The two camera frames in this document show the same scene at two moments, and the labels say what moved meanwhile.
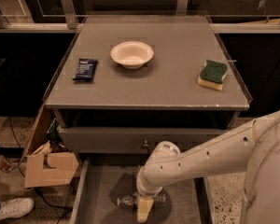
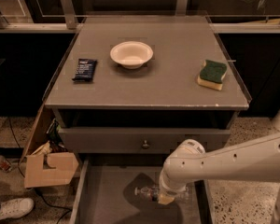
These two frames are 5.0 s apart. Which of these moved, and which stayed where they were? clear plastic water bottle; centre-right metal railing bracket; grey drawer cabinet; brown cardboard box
Moved: clear plastic water bottle
Stayed: grey drawer cabinet; centre-right metal railing bracket; brown cardboard box
